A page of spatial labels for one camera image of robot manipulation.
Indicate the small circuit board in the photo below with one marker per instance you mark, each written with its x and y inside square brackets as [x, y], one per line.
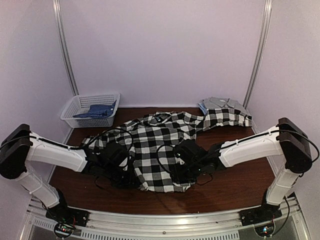
[62, 230]
[264, 230]

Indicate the right small circuit board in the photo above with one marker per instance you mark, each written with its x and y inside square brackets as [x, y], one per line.
[264, 230]

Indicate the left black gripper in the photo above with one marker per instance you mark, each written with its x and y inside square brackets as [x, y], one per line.
[128, 183]

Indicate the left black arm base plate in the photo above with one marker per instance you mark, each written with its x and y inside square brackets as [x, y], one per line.
[70, 216]

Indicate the left small circuit board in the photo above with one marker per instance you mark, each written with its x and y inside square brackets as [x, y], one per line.
[62, 230]

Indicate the blue patterned shirt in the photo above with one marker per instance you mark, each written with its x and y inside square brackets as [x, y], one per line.
[98, 111]

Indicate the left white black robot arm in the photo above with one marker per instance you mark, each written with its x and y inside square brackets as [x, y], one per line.
[112, 161]

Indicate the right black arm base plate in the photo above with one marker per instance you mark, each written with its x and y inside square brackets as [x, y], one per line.
[260, 214]

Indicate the folded grey collared shirt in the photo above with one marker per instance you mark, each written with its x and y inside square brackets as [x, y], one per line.
[212, 103]

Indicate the right aluminium frame post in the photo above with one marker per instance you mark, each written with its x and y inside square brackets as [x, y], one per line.
[264, 31]

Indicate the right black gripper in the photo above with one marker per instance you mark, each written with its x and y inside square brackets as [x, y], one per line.
[175, 169]

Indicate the aluminium front rail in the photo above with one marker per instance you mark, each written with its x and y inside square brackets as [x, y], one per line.
[221, 225]

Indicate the white plastic mesh basket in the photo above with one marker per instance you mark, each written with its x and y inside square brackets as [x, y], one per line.
[76, 112]

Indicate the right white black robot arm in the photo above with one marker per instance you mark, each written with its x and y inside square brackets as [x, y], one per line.
[285, 139]

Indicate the aluminium frame post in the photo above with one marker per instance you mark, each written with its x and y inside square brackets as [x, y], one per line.
[264, 31]
[63, 45]

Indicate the folded light blue shirt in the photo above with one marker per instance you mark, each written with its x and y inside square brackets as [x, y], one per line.
[202, 107]

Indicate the left aluminium frame post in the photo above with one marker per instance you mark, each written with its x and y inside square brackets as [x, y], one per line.
[63, 45]

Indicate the black white plaid shirt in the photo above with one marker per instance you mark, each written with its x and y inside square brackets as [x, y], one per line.
[151, 140]

